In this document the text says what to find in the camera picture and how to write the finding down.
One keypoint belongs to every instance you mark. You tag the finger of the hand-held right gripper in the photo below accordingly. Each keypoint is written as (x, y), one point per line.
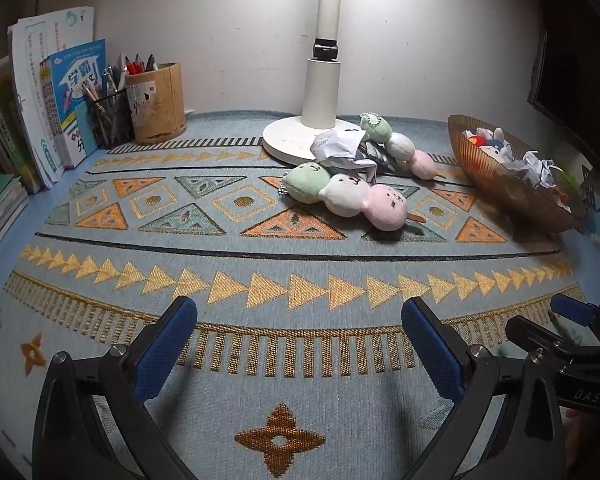
(535, 335)
(572, 307)

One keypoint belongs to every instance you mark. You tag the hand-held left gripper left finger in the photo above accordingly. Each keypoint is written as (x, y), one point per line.
(167, 350)

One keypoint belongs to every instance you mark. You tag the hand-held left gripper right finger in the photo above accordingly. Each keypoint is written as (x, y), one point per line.
(430, 350)

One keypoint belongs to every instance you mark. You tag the amber ribbed glass bowl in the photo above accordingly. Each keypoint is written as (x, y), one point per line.
(515, 195)

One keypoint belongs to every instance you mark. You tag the white paper ball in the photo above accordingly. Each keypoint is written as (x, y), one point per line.
(537, 167)
(340, 147)

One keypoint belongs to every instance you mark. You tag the pastel dango plush embroidered faces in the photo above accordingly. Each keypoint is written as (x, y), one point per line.
(345, 192)

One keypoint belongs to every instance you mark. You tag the white duck plush blue hat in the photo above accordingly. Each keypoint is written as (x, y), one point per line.
(492, 142)

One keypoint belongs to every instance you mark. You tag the black perforated stand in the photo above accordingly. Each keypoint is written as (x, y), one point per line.
(589, 182)

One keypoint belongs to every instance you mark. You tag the blue patterned table mat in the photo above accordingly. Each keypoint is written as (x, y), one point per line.
(280, 270)

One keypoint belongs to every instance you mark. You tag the dark striped cloth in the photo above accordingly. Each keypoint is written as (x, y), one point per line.
(377, 159)

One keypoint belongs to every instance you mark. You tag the pastel dango plush frog head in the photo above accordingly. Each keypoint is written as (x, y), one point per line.
(397, 145)

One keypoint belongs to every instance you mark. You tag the black mesh pen holder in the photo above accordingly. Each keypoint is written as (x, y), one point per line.
(112, 120)

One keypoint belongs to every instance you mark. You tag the bamboo pen holder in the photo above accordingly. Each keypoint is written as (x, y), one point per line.
(157, 105)

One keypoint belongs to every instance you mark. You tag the dark monitor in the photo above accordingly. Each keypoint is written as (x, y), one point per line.
(575, 60)

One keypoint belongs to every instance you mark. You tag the row of upright books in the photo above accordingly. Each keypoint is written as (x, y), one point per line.
(5, 125)

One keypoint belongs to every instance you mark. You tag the white desk lamp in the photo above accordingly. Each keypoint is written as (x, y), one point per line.
(322, 90)

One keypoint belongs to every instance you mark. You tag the blue workbook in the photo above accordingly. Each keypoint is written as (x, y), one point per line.
(77, 80)

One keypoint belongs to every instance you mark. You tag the bunch of red black pens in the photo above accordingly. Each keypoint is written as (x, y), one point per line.
(137, 65)

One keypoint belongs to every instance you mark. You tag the upright books and booklets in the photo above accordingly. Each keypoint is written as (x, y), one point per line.
(35, 60)

